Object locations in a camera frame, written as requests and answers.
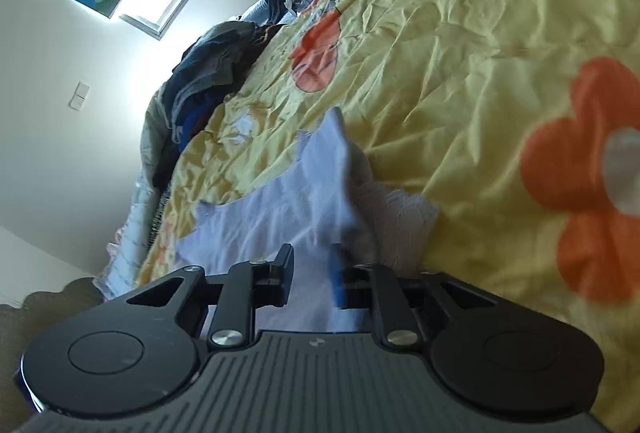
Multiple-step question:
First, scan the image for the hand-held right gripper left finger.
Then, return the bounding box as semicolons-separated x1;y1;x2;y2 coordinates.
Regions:
125;243;296;350

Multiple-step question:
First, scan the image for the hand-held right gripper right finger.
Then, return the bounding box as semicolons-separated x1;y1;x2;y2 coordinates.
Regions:
330;243;501;350

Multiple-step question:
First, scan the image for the light blue long-sleeve shirt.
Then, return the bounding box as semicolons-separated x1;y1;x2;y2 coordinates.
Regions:
177;107;442;335

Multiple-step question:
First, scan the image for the pile of dark clothes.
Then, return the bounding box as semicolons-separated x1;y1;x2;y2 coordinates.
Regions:
159;20;283;151

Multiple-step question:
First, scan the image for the yellow flower-print quilt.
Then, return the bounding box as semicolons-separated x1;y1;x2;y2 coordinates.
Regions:
135;0;640;433

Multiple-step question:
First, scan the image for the brown scalloped rug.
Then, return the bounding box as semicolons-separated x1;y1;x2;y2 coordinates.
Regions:
0;277;109;433

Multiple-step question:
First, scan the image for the white light switch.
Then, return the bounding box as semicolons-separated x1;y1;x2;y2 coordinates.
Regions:
68;81;92;112

